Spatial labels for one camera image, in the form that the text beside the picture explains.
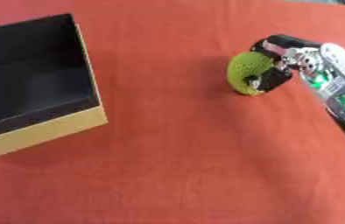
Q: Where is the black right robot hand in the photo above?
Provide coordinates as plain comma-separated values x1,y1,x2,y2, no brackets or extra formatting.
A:
243,33,325,94

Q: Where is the green knitted ball toy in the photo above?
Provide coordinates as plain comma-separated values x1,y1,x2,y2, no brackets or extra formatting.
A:
224,51,278,96

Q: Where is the tan cardboard box black inside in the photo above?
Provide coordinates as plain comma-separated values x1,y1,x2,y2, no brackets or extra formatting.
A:
0,12,110,158

